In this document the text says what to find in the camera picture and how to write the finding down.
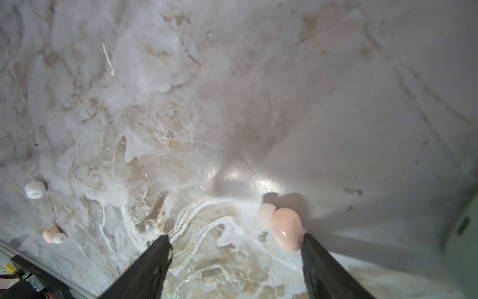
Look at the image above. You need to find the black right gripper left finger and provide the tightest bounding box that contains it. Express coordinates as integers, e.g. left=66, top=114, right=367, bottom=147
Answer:
left=100, top=235, right=173, bottom=299

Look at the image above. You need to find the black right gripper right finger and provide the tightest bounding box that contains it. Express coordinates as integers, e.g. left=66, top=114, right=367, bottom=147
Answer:
left=301, top=233, right=375, bottom=299

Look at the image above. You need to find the mint green earbud charging case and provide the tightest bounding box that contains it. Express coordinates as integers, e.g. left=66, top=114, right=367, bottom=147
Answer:
left=444, top=197, right=478, bottom=299

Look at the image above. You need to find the white earbud left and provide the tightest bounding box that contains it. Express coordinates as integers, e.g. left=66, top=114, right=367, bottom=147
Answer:
left=24, top=181, right=47, bottom=199

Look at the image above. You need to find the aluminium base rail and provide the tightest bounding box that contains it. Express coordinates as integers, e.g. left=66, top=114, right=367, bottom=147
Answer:
left=1, top=240, right=97, bottom=299

